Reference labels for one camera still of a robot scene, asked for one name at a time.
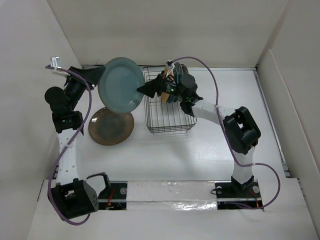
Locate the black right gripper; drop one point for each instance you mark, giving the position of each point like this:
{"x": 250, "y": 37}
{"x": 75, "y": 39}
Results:
{"x": 150, "y": 88}

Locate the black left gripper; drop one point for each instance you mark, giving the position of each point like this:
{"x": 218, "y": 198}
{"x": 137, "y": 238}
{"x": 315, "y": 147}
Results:
{"x": 91, "y": 75}

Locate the square woven bamboo tray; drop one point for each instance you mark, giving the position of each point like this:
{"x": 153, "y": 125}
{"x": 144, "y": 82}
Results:
{"x": 167, "y": 95}

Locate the grey-blue round plate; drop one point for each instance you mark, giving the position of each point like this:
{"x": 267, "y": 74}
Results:
{"x": 118, "y": 85}

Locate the teal scalloped plate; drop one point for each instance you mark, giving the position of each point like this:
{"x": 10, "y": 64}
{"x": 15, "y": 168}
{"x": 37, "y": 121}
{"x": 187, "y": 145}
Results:
{"x": 171, "y": 98}

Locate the blue floral white plate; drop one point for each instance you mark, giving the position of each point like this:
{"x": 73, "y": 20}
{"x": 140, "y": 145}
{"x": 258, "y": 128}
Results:
{"x": 178, "y": 71}

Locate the mint green flower plate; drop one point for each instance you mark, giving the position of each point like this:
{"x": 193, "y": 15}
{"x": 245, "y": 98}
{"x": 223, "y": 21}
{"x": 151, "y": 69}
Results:
{"x": 184, "y": 73}

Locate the brown speckled plate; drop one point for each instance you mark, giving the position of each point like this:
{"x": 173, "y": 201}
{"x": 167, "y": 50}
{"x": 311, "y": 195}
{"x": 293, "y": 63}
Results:
{"x": 110, "y": 128}

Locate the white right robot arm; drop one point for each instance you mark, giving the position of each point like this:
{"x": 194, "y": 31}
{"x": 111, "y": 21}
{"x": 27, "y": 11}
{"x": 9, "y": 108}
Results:
{"x": 238, "y": 125}

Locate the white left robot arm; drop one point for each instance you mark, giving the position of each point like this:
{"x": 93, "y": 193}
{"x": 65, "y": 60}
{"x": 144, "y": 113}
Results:
{"x": 73, "y": 198}

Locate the grey wire dish rack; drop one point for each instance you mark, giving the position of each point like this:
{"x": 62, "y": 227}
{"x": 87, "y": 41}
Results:
{"x": 162, "y": 117}

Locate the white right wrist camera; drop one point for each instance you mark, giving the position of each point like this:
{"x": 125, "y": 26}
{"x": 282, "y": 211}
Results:
{"x": 169, "y": 65}

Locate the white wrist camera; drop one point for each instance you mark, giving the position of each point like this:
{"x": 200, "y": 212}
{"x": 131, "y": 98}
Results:
{"x": 54, "y": 65}
{"x": 169, "y": 65}

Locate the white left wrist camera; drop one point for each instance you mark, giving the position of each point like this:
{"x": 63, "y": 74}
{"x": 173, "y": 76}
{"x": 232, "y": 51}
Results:
{"x": 54, "y": 65}

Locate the foil-taped front rail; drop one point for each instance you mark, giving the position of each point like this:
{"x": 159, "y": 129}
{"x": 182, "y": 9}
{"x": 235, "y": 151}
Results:
{"x": 179, "y": 196}

